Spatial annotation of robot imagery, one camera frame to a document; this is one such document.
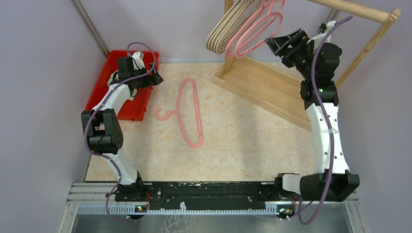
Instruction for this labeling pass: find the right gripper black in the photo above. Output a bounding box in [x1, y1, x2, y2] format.
[264, 29, 314, 80]

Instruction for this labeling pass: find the pink plastic hanger front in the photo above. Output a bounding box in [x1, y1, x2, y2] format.
[224, 0, 286, 59]

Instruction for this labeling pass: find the pink plastic hanger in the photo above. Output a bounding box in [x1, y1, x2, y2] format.
[224, 0, 286, 59]
[234, 12, 283, 59]
[155, 78, 205, 149]

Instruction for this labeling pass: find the pink plastic hanger back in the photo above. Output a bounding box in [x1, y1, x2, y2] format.
[234, 12, 283, 59]

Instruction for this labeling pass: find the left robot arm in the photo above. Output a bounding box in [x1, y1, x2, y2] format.
[81, 52, 163, 201]

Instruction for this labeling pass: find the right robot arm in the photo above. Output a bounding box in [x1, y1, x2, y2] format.
[265, 29, 360, 202]

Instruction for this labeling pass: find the red plastic bin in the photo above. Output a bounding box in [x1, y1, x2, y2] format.
[85, 50, 159, 121]

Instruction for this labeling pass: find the wooden hanger rack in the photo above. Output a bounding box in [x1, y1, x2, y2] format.
[206, 0, 401, 131]

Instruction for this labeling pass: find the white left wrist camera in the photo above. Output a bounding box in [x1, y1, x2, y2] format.
[131, 51, 145, 70]

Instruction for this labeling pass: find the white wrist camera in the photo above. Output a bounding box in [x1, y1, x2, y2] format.
[131, 51, 145, 70]
[310, 20, 336, 45]

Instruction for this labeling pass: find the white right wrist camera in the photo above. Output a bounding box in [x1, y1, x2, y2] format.
[310, 20, 336, 45]

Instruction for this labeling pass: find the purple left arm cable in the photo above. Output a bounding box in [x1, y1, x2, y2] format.
[84, 42, 157, 223]

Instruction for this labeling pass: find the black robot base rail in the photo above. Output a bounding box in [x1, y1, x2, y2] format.
[114, 182, 299, 211]

